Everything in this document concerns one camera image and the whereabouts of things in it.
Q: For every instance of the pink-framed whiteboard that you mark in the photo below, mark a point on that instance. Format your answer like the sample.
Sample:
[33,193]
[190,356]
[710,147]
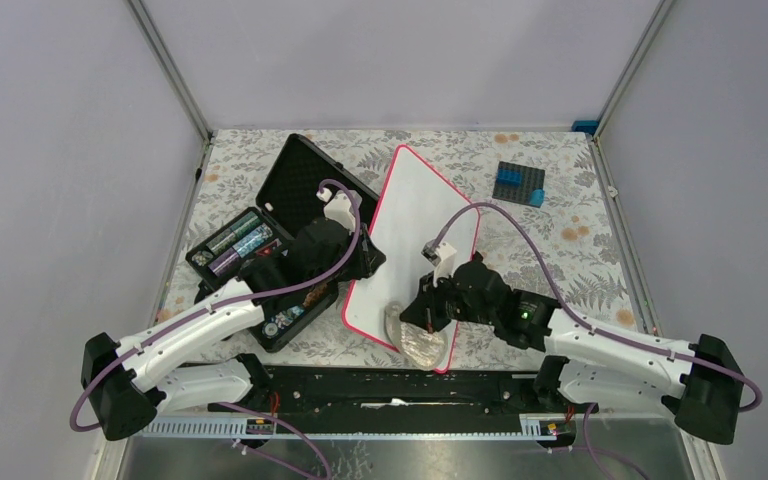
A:
[415,203]

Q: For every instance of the glittery silver eraser pad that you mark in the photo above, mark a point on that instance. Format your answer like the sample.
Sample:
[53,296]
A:
[423,350]

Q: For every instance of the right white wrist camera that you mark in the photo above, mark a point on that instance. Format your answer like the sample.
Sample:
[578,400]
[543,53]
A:
[442,256]

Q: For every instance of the grey lego plate blue bricks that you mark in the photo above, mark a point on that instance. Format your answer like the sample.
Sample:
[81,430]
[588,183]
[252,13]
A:
[519,184]

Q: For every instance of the blue corner block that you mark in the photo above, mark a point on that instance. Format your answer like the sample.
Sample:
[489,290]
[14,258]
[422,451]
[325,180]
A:
[588,127]

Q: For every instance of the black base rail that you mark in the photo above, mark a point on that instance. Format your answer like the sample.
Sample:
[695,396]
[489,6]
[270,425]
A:
[337,400]

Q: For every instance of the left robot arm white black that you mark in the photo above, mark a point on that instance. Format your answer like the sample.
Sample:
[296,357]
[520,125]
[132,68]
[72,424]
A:
[128,382]

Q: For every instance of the floral table cloth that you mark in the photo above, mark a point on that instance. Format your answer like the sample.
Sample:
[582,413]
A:
[571,229]

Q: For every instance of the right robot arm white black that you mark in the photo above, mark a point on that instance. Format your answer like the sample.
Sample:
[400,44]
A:
[586,362]

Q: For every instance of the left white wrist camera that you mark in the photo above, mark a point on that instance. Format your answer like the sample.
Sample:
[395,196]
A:
[338,207]

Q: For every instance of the black open carrying case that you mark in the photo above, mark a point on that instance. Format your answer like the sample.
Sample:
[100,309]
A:
[252,245]

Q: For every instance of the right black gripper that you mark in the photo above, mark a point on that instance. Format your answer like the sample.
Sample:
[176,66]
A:
[425,311]

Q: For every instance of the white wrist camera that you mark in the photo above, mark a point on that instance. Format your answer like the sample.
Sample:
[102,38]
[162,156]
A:
[442,256]
[338,207]

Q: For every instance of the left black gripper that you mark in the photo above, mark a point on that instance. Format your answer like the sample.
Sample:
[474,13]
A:
[368,256]

